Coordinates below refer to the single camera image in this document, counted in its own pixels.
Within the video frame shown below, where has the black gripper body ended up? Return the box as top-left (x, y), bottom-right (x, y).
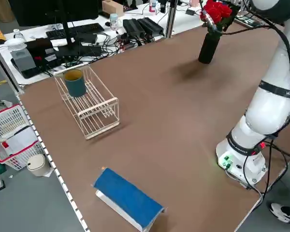
top-left (228, 1), bottom-right (240, 21)

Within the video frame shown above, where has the red rose bouquet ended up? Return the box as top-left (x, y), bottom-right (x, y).
top-left (199, 0), bottom-right (233, 33)

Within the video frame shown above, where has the black cylindrical vase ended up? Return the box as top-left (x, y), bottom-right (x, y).
top-left (198, 30), bottom-right (222, 64)

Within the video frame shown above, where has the metal tray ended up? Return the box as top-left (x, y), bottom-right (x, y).
top-left (234, 11), bottom-right (265, 28)

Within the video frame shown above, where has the black power supply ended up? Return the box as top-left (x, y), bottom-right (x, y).
top-left (137, 17), bottom-right (165, 36)
top-left (122, 18), bottom-right (146, 39)

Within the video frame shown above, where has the clear jar pale blue lid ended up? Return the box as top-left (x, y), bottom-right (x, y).
top-left (110, 13), bottom-right (119, 31)

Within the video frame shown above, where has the wooden box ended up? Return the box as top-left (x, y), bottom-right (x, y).
top-left (101, 0), bottom-right (125, 17)

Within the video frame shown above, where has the black keyboard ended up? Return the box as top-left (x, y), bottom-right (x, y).
top-left (45, 23), bottom-right (105, 41)

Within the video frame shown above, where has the teal cylindrical cup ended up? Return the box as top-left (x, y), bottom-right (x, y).
top-left (63, 69), bottom-right (87, 98)

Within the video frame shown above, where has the black monitor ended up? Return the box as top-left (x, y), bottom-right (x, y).
top-left (8, 0), bottom-right (102, 58)

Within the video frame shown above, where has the black box device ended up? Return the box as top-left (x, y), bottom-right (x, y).
top-left (26, 38), bottom-right (54, 66)

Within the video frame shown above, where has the person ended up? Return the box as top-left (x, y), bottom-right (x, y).
top-left (270, 202), bottom-right (290, 225)

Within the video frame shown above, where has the blue folded cover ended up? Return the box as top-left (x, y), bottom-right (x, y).
top-left (93, 168), bottom-right (164, 228)

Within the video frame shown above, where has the grey box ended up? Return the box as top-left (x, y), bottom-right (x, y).
top-left (10, 48), bottom-right (36, 73)

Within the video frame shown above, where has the white bowl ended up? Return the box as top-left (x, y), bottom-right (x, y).
top-left (4, 37), bottom-right (24, 47)

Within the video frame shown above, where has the small cream bin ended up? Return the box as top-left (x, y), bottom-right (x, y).
top-left (26, 154), bottom-right (52, 178)

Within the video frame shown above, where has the white basket red rim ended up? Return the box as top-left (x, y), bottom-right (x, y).
top-left (0, 104), bottom-right (46, 171)

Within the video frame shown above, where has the aluminium camera post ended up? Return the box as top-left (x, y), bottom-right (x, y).
top-left (166, 0), bottom-right (177, 39)

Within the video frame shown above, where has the white wire rack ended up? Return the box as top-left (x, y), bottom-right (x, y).
top-left (54, 64), bottom-right (120, 140)

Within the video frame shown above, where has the aluminium frame post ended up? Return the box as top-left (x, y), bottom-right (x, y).
top-left (0, 38), bottom-right (25, 95)

